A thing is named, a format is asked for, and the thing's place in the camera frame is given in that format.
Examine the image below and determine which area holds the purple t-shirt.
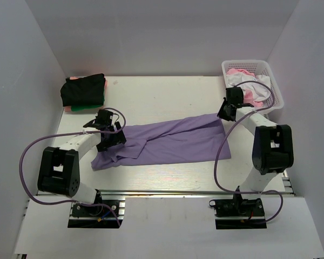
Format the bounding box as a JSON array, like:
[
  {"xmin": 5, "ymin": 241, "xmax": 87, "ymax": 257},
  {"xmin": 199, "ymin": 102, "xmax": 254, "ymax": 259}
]
[{"xmin": 91, "ymin": 114, "xmax": 231, "ymax": 171}]

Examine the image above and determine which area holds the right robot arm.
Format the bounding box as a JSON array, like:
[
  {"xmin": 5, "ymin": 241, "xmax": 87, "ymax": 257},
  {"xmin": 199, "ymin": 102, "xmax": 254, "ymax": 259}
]
[{"xmin": 218, "ymin": 86, "xmax": 294, "ymax": 215}]

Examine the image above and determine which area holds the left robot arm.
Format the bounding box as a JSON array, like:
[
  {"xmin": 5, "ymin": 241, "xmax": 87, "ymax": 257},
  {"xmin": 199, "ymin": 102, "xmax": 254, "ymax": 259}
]
[{"xmin": 37, "ymin": 108, "xmax": 126, "ymax": 215}]

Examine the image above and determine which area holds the pink garment in basket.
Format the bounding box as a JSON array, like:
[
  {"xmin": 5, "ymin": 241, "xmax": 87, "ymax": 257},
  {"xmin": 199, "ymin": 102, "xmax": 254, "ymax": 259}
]
[{"xmin": 226, "ymin": 69, "xmax": 266, "ymax": 108}]

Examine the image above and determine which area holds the white garment in basket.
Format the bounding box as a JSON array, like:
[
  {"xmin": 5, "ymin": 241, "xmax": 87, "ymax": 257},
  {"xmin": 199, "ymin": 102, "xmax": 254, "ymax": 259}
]
[{"xmin": 227, "ymin": 72, "xmax": 271, "ymax": 102}]

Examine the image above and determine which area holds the green folded t-shirt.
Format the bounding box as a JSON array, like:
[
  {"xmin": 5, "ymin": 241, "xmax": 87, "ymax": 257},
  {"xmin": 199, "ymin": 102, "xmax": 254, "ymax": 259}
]
[{"xmin": 70, "ymin": 105, "xmax": 91, "ymax": 112}]

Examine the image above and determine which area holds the black folded t-shirt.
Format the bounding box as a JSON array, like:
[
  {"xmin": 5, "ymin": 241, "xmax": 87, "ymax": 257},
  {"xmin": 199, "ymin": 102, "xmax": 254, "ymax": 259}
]
[{"xmin": 60, "ymin": 73, "xmax": 106, "ymax": 107}]

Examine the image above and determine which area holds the pink plastic laundry basket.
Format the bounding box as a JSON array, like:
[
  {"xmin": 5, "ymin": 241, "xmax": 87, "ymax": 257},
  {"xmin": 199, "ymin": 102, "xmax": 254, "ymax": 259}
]
[{"xmin": 221, "ymin": 59, "xmax": 284, "ymax": 114}]

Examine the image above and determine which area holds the aluminium table edge rail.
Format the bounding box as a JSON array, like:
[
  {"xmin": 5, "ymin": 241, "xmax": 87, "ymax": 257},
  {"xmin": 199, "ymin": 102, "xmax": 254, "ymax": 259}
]
[{"xmin": 37, "ymin": 188, "xmax": 295, "ymax": 196}]

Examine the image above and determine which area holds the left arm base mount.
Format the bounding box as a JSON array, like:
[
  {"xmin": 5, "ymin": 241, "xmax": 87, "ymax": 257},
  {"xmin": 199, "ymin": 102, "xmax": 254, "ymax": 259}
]
[{"xmin": 67, "ymin": 195, "xmax": 125, "ymax": 229}]

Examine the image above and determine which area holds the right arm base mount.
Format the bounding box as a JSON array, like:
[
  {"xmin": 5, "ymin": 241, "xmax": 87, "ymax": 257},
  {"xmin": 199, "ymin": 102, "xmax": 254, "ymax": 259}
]
[{"xmin": 208, "ymin": 194, "xmax": 267, "ymax": 230}]

